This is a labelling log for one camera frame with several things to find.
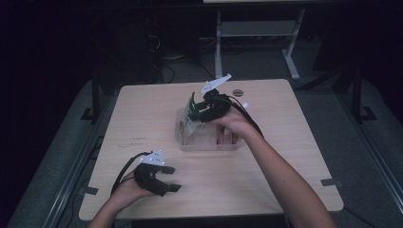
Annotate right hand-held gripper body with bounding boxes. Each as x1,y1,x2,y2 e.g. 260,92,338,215
195,73,233,124

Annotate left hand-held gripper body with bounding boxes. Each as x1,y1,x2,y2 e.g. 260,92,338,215
133,149,171,198

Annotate green snack packet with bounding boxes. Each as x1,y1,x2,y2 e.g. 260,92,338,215
179,91,204,144

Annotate clear plastic container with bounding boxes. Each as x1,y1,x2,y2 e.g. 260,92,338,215
174,106,240,152

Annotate red-topped brown snack packet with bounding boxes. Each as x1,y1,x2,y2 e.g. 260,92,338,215
223,125,240,145

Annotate person's left hand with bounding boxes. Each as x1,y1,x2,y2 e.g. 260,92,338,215
109,170,157,207

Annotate person's right hand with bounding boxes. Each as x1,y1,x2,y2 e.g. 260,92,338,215
209,104,259,143

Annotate grey tape strip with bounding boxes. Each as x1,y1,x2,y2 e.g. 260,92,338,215
77,186,100,196
319,178,344,188

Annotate black metal stand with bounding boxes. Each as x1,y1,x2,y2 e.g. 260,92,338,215
80,77,103,124
331,65,378,124

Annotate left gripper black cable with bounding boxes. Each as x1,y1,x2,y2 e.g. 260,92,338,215
110,151,154,197

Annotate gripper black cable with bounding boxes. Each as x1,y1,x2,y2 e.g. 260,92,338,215
218,94,264,139
110,151,154,197

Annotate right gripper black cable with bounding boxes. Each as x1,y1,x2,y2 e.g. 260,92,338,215
218,94,264,139

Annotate black floor cables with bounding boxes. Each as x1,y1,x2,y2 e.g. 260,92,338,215
152,55,217,84

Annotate white metal table frame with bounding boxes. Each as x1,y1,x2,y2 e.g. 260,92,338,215
202,0,307,82

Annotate metal floor rail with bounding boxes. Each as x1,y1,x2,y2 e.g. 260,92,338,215
336,91,403,207
41,93,119,228

